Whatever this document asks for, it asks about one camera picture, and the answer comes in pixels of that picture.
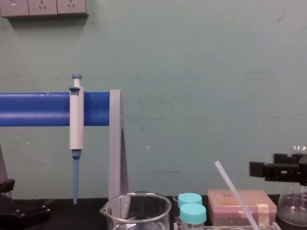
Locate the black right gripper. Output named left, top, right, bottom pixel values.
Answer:
left=249, top=153, right=307, bottom=186

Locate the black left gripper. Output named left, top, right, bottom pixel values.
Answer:
left=0, top=178, right=53, bottom=229

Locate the clear glass stirring rod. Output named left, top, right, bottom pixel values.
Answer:
left=214, top=161, right=260, bottom=230

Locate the clear glass conical flask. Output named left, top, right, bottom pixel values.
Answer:
left=275, top=144, right=307, bottom=228

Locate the beige tape strip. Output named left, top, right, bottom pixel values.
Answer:
left=255, top=203, right=270, bottom=226

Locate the pink pipette tip box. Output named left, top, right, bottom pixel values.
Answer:
left=207, top=189, right=278, bottom=227

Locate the clear plastic tube rack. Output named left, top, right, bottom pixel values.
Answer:
left=173, top=221, right=282, bottom=230

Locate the teal capped sample tube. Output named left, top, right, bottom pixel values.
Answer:
left=177, top=193, right=203, bottom=207
left=179, top=203, right=207, bottom=230

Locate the blue pipette rack bar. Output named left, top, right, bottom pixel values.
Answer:
left=0, top=92, right=111, bottom=127

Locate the white and blue pipette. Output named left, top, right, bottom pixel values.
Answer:
left=69, top=73, right=85, bottom=206

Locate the small clear glass beaker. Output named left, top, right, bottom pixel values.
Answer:
left=172, top=194, right=183, bottom=223

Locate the grey pipette rack end plate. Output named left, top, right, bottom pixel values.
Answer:
left=108, top=89, right=130, bottom=202

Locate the large clear glass beaker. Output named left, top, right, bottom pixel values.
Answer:
left=100, top=191, right=172, bottom=230

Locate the grey wall socket panel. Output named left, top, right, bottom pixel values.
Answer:
left=0, top=0, right=88, bottom=19

